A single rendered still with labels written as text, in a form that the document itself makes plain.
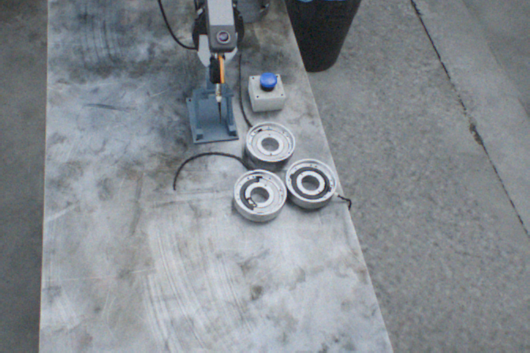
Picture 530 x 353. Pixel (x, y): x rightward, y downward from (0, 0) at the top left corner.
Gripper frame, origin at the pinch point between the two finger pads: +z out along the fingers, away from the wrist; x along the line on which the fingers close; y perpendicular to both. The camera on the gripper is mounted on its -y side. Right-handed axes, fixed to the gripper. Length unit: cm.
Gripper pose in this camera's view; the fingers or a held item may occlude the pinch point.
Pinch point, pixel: (216, 63)
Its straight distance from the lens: 113.4
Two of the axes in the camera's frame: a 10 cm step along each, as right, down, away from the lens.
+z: -1.0, 6.0, 8.0
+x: -9.7, 1.1, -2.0
